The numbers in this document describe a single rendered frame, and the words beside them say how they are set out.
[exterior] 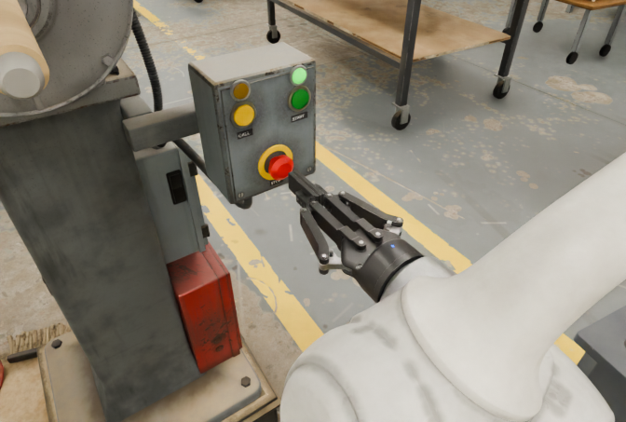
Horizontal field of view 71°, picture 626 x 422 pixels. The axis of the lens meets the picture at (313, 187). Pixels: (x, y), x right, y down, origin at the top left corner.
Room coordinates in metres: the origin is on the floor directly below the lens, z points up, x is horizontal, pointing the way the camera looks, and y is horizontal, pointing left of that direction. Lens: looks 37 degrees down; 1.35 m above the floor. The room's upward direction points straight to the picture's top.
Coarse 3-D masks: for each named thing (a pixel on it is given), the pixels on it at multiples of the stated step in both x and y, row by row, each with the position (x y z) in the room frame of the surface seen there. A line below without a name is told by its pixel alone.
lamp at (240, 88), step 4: (240, 80) 0.54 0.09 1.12; (244, 80) 0.54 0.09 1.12; (232, 84) 0.53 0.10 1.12; (236, 84) 0.53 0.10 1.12; (240, 84) 0.53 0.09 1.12; (244, 84) 0.54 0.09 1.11; (248, 84) 0.54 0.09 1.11; (232, 88) 0.53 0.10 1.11; (236, 88) 0.53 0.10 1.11; (240, 88) 0.53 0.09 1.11; (244, 88) 0.53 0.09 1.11; (248, 88) 0.54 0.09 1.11; (232, 92) 0.53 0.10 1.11; (236, 92) 0.53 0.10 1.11; (240, 92) 0.53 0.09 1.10; (244, 92) 0.53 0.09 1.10; (248, 92) 0.54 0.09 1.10; (232, 96) 0.53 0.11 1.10; (236, 96) 0.53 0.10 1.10; (240, 96) 0.53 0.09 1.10; (244, 96) 0.53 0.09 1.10; (248, 96) 0.54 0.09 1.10; (236, 100) 0.53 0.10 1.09; (240, 100) 0.53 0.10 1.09
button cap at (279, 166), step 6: (282, 156) 0.55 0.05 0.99; (270, 162) 0.55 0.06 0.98; (276, 162) 0.54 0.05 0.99; (282, 162) 0.54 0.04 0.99; (288, 162) 0.54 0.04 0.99; (270, 168) 0.53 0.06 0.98; (276, 168) 0.53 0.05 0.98; (282, 168) 0.54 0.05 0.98; (288, 168) 0.54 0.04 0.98; (270, 174) 0.53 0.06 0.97; (276, 174) 0.53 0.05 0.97; (282, 174) 0.54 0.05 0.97
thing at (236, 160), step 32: (192, 64) 0.59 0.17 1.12; (224, 64) 0.59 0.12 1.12; (256, 64) 0.59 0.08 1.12; (288, 64) 0.59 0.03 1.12; (224, 96) 0.52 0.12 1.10; (256, 96) 0.55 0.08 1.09; (288, 96) 0.58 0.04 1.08; (224, 128) 0.52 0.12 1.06; (256, 128) 0.55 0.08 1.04; (288, 128) 0.58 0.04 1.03; (192, 160) 0.64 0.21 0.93; (224, 160) 0.52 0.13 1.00; (256, 160) 0.54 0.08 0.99; (224, 192) 0.54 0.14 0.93; (256, 192) 0.54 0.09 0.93
